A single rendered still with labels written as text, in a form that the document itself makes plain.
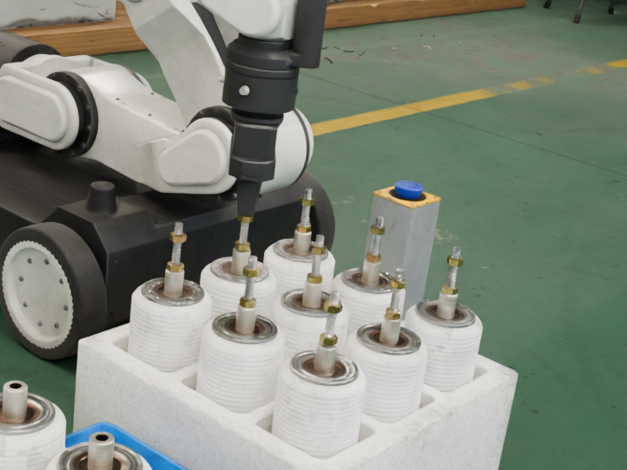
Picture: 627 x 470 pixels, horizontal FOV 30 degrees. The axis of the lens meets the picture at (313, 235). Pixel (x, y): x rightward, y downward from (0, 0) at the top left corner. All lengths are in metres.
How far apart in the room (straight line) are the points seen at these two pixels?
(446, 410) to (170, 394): 0.32
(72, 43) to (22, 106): 1.56
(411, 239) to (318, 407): 0.46
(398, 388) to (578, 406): 0.58
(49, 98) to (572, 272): 1.08
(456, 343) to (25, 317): 0.69
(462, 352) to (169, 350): 0.35
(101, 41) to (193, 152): 1.93
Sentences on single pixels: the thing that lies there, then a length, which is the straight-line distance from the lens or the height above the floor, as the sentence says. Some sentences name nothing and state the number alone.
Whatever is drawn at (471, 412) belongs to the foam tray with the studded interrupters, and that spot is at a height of 0.16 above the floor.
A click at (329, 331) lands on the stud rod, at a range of 1.25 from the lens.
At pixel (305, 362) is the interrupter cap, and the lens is 1.28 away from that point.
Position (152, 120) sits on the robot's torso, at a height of 0.32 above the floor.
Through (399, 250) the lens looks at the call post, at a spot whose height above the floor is 0.25.
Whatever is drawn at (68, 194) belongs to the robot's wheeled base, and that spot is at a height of 0.17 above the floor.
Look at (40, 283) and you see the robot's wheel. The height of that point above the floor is 0.11.
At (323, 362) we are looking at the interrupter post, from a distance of 1.26.
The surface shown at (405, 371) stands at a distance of 1.33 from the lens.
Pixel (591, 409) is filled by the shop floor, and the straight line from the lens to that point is 1.86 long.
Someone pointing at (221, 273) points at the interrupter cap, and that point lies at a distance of 1.47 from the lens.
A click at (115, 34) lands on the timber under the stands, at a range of 3.66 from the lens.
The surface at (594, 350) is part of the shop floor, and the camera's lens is 2.07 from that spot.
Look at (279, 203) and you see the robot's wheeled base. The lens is 1.96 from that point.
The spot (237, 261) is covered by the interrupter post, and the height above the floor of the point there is 0.27.
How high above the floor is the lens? 0.83
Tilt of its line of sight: 21 degrees down
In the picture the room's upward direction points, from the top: 8 degrees clockwise
